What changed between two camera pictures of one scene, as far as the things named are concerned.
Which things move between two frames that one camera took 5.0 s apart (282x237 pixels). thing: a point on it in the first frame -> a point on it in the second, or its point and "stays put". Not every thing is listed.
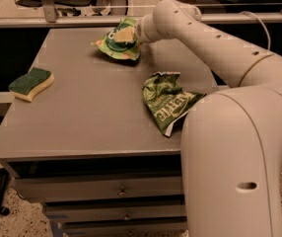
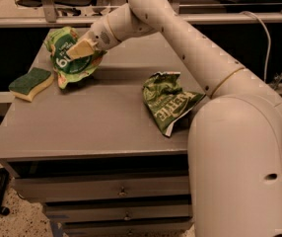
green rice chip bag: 106,43 -> 58,40
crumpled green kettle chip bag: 166,101 stays put
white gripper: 140,31 -> 99,36
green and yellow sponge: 25,87 stays put
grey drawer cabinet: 88,145 stays put
